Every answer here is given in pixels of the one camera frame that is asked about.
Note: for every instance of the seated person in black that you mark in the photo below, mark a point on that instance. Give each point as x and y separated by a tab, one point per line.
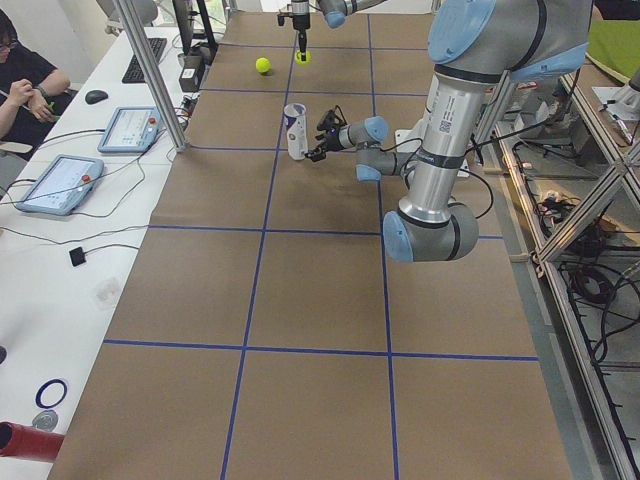
34	92

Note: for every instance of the red cylinder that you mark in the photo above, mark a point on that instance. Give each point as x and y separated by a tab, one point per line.
28	443

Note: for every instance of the black computer monitor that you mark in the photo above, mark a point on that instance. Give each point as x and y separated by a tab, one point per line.
193	22

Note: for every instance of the far blue teach pendant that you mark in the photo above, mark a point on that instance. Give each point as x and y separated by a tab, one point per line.
131	130

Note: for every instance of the small black square pad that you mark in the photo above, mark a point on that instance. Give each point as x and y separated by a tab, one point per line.
77	256

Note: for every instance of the aluminium side frame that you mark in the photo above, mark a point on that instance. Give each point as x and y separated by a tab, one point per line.
569	161

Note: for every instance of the blue tape roll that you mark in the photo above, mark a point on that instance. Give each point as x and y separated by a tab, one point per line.
51	393

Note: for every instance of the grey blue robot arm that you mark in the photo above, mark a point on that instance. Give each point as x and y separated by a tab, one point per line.
334	12
471	44

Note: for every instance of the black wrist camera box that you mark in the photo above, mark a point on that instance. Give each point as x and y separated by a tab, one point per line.
332	120

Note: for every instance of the blue teach pendant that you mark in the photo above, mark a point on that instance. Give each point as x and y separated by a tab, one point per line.
131	130
63	186

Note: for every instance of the aluminium frame post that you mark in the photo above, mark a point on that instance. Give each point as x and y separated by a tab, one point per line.
142	50

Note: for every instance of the black computer mouse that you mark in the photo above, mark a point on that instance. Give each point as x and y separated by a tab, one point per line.
93	97

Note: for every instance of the green cloth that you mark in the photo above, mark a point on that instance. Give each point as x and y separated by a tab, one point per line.
614	47

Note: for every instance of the yellow Wilson tennis ball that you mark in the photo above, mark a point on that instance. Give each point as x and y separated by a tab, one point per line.
263	65

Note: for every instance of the small black box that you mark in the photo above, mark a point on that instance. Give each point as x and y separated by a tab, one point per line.
195	65

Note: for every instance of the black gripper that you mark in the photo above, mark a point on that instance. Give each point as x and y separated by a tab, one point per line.
300	9
332	139

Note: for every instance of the near blue teach pendant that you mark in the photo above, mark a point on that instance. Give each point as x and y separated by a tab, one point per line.
63	186

